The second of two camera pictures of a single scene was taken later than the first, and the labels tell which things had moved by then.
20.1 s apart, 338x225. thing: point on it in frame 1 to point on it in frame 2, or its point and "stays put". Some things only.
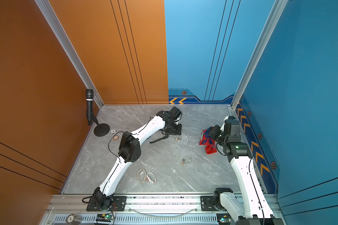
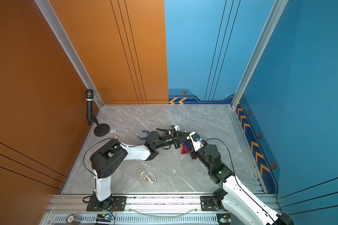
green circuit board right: (224, 219) stays put
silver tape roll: (74, 219) stays put
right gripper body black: (218, 135) to (200, 154)
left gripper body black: (175, 129) to (171, 139)
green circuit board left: (103, 217) stays put
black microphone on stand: (103, 129) stays put
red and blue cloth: (210, 142) to (186, 146)
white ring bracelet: (139, 170) stays put
